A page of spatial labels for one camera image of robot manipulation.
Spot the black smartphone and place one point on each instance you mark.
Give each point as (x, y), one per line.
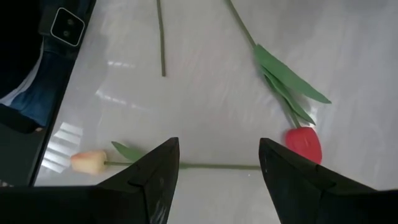
(67, 27)

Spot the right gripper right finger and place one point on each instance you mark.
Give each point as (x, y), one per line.
(298, 186)

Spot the peach artificial tulip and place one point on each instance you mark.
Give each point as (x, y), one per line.
(88, 161)

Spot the white artificial flower bunch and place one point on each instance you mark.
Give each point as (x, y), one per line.
(161, 40)

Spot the person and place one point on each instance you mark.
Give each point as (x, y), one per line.
(40, 87)

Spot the red artificial tulip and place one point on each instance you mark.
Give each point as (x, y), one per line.
(303, 143)

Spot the black table frame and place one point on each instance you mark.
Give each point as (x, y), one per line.
(39, 161)

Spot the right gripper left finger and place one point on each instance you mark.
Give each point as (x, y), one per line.
(149, 193)

